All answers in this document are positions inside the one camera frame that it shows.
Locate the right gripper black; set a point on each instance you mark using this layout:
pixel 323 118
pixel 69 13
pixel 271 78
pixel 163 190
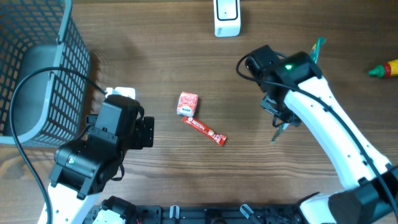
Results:
pixel 285 117

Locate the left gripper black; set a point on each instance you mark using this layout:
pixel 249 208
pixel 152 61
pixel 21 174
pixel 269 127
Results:
pixel 143 134

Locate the red coffee stick sachet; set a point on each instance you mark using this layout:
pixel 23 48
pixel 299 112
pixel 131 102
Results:
pixel 204 129

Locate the small red white candy pack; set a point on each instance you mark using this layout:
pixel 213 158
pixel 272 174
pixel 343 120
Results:
pixel 187 104

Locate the dark green snack bag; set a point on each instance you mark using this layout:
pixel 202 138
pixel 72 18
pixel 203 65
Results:
pixel 314 53

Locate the sauce bottle green cap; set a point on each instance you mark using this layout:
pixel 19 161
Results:
pixel 386 70

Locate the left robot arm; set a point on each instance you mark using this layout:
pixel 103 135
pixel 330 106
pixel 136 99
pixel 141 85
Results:
pixel 83 167

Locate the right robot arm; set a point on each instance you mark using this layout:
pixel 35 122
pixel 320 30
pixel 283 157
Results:
pixel 295 93

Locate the white barcode scanner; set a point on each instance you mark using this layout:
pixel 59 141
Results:
pixel 227 17

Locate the grey plastic mesh basket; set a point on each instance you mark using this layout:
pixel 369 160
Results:
pixel 48 108

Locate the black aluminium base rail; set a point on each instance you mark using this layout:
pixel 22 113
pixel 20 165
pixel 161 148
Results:
pixel 269 214

